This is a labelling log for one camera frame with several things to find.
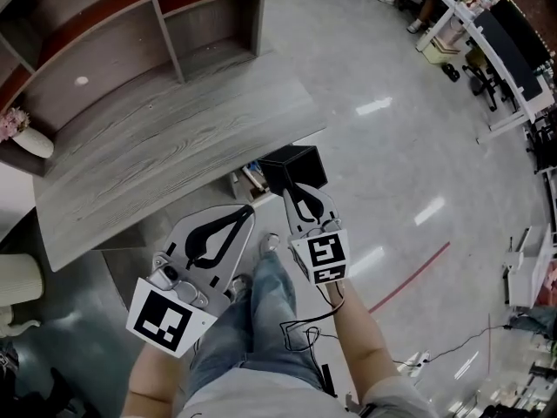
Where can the small black floor object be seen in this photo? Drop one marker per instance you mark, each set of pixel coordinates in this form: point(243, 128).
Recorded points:
point(451, 72)

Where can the long white office desk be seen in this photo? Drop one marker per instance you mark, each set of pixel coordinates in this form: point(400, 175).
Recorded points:
point(528, 107)

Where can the white ribbed chair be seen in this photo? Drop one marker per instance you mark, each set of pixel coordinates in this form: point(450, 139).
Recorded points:
point(19, 281)

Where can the white power strip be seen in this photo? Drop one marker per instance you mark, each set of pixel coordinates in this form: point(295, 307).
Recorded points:
point(420, 357)

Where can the black computer monitor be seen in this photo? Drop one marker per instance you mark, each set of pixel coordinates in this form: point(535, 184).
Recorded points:
point(518, 24)

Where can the red floor tape strip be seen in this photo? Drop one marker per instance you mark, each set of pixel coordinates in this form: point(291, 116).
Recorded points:
point(409, 277)

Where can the person's right grey shoe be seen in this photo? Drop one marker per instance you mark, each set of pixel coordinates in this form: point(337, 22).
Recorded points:
point(270, 243)

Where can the black box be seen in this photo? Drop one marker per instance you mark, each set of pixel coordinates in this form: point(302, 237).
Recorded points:
point(300, 163)

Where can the small white round disc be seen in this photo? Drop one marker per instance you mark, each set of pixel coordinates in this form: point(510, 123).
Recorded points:
point(81, 80)

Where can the small white cabinet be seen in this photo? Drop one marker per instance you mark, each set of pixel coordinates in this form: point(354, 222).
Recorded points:
point(528, 272)

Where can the person's blue jeans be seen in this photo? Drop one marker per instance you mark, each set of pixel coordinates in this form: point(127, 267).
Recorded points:
point(270, 320)

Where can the white shelf rack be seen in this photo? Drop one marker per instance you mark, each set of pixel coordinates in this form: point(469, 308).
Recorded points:
point(550, 207)

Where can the pink flower bunch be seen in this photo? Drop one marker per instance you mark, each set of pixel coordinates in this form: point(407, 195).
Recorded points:
point(13, 122)

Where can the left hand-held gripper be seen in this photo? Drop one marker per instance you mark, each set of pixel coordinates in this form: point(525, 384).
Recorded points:
point(161, 320)

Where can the person's left grey shoe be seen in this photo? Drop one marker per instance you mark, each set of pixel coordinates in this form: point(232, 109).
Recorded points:
point(241, 283)

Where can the person's grey shoe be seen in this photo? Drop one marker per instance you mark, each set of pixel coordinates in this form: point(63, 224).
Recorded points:
point(270, 243)
point(241, 283)

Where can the black office chair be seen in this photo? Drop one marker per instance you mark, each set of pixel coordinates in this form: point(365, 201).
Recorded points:
point(485, 81)
point(544, 146)

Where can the person's right forearm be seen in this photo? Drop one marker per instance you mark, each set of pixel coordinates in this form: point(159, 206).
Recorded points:
point(361, 346)

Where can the grey wooden desk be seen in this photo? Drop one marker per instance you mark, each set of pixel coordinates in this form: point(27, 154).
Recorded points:
point(130, 181)

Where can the person's left forearm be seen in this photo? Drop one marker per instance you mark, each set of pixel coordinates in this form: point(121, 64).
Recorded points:
point(152, 381)

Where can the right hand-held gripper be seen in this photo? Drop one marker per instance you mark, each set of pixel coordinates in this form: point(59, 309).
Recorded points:
point(324, 253)

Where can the white ribbed vase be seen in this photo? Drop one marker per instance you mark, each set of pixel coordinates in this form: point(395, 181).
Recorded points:
point(35, 144)

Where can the pink waste bin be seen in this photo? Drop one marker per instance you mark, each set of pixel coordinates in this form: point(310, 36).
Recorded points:
point(456, 31)

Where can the person's white t-shirt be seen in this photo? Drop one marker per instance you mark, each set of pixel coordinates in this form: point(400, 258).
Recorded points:
point(261, 399)

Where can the cream storage box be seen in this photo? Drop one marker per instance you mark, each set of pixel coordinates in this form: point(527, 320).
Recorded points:
point(437, 52)

